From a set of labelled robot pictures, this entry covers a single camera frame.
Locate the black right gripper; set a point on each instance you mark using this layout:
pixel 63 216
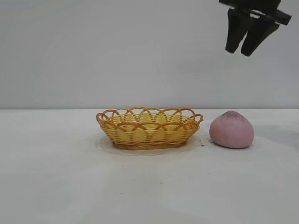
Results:
pixel 257 7

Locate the pink peach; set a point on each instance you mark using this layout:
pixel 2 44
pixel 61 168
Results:
pixel 231 131

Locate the yellow woven plastic basket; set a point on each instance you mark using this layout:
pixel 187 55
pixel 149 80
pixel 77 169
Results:
pixel 149 137

